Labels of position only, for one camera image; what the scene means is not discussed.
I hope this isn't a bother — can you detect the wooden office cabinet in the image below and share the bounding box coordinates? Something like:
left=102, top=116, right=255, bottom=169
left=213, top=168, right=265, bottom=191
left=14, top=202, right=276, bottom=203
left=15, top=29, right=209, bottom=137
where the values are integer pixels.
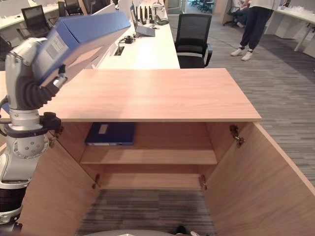
left=44, top=68, right=262, bottom=191

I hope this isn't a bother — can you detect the long white office desk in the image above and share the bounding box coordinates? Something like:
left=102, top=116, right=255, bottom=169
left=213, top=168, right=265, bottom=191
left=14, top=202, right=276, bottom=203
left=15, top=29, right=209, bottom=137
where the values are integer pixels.
left=92, top=11, right=181, bottom=70

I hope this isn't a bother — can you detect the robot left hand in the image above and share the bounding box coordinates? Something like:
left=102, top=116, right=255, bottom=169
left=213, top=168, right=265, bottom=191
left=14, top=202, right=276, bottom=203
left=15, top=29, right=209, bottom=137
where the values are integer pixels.
left=4, top=37, right=68, bottom=111

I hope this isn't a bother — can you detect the wooden cabinet door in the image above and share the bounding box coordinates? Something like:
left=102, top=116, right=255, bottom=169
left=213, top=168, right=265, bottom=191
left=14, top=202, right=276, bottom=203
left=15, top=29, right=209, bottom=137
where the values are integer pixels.
left=203, top=122, right=315, bottom=236
left=18, top=122, right=100, bottom=236

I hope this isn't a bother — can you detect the white desk divider panel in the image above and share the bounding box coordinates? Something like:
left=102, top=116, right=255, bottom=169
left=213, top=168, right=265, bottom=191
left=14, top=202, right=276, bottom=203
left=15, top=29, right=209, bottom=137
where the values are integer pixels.
left=91, top=0, right=135, bottom=22

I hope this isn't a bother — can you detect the blue box file folder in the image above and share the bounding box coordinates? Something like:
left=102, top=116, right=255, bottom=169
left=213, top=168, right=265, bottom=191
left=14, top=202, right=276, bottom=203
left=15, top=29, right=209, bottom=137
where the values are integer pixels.
left=36, top=11, right=132, bottom=88

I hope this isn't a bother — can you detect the black mesh office chair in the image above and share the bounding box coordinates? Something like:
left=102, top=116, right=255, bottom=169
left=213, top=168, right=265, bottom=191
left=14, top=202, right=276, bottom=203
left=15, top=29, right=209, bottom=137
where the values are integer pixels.
left=174, top=13, right=214, bottom=69

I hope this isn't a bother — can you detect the white device with black base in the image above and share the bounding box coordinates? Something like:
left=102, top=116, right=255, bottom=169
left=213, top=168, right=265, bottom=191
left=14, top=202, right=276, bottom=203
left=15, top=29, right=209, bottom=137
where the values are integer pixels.
left=151, top=0, right=170, bottom=26

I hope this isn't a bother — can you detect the seated person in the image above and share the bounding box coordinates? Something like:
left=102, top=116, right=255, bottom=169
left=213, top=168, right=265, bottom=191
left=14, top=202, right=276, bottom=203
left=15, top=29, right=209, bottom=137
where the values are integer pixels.
left=228, top=0, right=251, bottom=28

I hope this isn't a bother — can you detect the robot torso grey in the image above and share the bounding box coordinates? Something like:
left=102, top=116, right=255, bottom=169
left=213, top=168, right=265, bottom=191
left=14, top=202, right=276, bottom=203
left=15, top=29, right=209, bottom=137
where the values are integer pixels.
left=82, top=228, right=178, bottom=236

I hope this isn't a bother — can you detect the dark blue labelled folder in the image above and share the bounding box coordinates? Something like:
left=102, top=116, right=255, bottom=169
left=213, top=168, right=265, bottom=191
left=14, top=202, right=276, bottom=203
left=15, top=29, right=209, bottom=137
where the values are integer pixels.
left=85, top=122, right=136, bottom=147

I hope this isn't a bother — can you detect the wooden cabinet shelf board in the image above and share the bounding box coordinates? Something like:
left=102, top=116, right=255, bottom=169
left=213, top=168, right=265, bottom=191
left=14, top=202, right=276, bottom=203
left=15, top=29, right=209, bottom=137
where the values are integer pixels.
left=80, top=148, right=219, bottom=166

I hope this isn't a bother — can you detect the grey laptop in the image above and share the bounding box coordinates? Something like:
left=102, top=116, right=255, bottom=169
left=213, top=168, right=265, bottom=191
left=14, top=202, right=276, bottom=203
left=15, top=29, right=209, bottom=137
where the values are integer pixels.
left=129, top=9, right=156, bottom=38

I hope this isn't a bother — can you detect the white desk with metal legs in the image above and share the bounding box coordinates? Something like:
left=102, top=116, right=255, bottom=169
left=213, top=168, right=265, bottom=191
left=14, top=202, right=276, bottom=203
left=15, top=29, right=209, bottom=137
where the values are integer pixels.
left=264, top=4, right=315, bottom=58

